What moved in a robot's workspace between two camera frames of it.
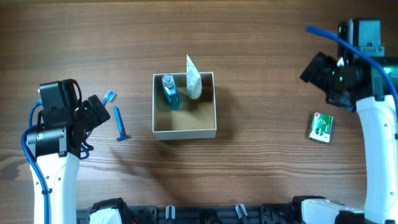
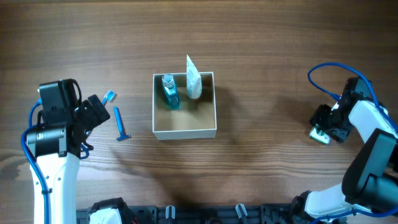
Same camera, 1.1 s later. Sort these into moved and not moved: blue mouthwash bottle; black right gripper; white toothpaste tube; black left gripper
Moved: black right gripper
Not moved: white toothpaste tube; blue mouthwash bottle; black left gripper
